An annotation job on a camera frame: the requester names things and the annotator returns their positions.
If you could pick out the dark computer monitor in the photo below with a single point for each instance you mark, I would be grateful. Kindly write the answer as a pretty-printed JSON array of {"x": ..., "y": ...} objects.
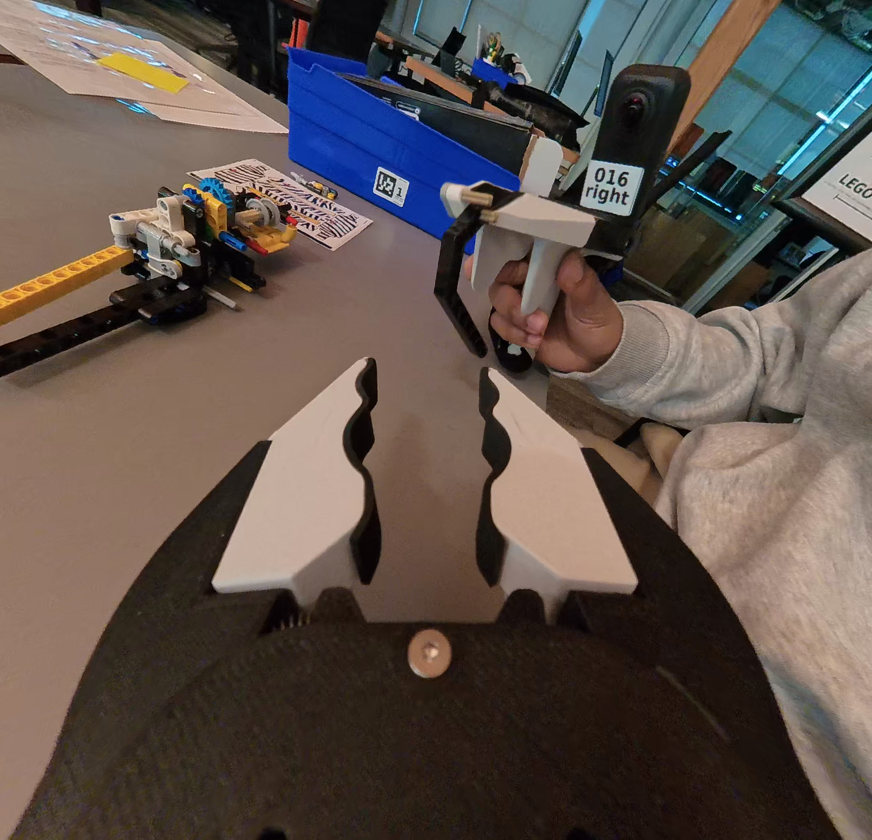
[{"x": 567, "y": 63}]

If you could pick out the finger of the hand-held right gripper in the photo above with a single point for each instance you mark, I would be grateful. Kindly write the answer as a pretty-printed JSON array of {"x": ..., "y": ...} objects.
[
  {"x": 545, "y": 220},
  {"x": 543, "y": 169}
]

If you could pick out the lego model assembly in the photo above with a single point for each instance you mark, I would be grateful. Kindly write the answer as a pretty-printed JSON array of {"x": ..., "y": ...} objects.
[{"x": 184, "y": 240}]

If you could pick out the beige pants leg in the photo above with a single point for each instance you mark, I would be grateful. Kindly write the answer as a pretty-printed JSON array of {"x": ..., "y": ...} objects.
[{"x": 654, "y": 458}]

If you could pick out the small lego axle pieces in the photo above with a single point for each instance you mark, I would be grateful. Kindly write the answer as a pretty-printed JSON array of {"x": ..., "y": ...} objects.
[{"x": 317, "y": 187}]

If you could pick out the white instruction sheet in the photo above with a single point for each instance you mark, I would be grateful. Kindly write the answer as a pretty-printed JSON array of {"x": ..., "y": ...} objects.
[{"x": 54, "y": 43}]

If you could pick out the striped sticker sheet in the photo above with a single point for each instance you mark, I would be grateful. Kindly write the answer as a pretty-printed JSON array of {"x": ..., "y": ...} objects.
[{"x": 327, "y": 223}]

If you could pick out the small blue pen holder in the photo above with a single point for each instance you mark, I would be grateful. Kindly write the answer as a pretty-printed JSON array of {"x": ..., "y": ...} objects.
[{"x": 497, "y": 70}]

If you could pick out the person's right forearm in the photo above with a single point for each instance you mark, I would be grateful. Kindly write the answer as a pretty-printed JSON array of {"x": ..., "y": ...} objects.
[{"x": 749, "y": 356}]

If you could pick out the yellow paper note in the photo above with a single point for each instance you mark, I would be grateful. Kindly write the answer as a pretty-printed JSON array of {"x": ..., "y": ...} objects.
[{"x": 143, "y": 73}]

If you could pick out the white lego connector tan pins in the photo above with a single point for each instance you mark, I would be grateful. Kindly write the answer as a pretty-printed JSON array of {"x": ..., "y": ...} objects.
[{"x": 455, "y": 198}]

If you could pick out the black plastic bag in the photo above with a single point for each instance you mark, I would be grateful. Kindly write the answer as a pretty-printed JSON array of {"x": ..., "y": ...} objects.
[{"x": 538, "y": 104}]

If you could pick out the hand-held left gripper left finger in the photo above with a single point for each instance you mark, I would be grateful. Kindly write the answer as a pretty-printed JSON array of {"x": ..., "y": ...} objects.
[{"x": 293, "y": 506}]

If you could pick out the blue plastic bin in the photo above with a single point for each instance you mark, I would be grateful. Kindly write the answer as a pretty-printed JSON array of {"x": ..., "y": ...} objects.
[{"x": 340, "y": 138}]

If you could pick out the black angled lego beam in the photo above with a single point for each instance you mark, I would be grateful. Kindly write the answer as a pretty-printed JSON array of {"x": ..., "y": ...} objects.
[{"x": 444, "y": 267}]

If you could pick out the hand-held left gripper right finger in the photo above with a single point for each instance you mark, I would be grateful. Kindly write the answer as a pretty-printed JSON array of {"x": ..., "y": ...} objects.
[{"x": 558, "y": 513}]

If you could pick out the wooden pillar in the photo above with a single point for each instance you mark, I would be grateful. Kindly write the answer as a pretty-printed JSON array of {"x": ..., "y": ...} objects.
[{"x": 742, "y": 36}]

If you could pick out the person's grey hoodie torso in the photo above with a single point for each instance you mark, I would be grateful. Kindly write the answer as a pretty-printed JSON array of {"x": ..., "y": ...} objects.
[{"x": 783, "y": 547}]

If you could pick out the white sign board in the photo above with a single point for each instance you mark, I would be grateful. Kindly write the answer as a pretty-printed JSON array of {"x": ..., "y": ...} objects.
[{"x": 845, "y": 186}]

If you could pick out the person's right hand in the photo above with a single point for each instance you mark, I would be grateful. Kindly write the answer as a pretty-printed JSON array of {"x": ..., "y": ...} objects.
[{"x": 579, "y": 315}]

